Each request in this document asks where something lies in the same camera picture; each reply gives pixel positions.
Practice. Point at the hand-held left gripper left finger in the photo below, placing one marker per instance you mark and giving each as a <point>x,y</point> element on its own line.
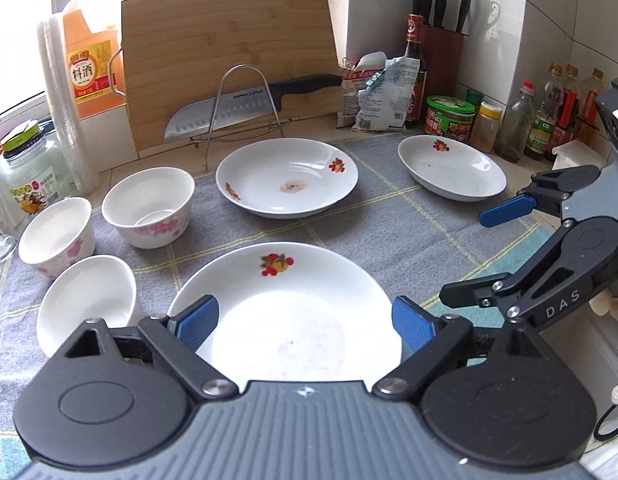
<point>196,320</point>

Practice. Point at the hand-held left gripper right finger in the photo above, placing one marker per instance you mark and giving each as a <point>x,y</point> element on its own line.
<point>411,322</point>

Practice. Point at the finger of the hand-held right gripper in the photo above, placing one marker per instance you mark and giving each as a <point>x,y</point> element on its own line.
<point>504,211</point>
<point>489,291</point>

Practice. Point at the oval white plate fruit print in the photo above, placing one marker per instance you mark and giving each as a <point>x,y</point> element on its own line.
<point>454,172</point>

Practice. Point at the large white plate fruit print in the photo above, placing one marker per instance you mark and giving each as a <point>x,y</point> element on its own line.
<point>289,300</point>

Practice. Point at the white ceramic bowl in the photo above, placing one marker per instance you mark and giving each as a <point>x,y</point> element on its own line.
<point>84,300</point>

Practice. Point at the white bowl pink floral print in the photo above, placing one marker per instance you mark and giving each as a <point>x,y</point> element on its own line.
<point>54,230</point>
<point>144,195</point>

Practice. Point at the round white plate fruit print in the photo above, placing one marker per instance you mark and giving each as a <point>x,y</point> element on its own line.
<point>269,170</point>

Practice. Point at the person's right hand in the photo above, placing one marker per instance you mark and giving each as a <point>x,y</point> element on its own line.
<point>603,301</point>

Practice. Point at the white plastic container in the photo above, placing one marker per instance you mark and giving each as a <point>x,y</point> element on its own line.
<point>574,152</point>

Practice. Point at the empty clear bottle red cap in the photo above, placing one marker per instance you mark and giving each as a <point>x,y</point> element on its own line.
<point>514,130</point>

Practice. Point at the yellow spice jar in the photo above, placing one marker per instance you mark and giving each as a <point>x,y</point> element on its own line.
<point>484,130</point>

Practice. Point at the grey checked table mat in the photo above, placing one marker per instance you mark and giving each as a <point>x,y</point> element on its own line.
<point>389,240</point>

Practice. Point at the oil bottle green label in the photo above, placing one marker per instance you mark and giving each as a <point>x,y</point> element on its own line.
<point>541,130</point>

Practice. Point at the green lid sauce jar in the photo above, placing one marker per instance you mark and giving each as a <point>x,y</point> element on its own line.
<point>449,120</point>

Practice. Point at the dark red sauce bottle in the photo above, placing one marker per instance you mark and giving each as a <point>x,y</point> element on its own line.
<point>569,105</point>

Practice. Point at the small green lid jar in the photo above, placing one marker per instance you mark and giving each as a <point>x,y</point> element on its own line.
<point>474,96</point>

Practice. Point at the dark red knife block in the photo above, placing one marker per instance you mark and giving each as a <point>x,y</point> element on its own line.
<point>441,70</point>

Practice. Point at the white crumpled bag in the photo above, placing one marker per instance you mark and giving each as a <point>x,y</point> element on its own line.
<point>384,100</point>

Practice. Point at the dark soy sauce bottle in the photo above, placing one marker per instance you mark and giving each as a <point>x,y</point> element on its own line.
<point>415,35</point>

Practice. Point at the glass jar green lid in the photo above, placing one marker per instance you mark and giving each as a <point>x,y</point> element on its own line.
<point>34,180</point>

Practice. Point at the stack of clear plastic cups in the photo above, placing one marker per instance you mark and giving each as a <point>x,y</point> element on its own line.
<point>64,110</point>

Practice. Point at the orange cooking wine jug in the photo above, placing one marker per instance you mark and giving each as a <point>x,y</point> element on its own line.
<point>89,60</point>

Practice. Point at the bamboo cutting board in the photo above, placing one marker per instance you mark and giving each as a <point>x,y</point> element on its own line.
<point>214,35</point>

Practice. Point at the white wall hook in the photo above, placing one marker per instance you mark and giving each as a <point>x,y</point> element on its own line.
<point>495,10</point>

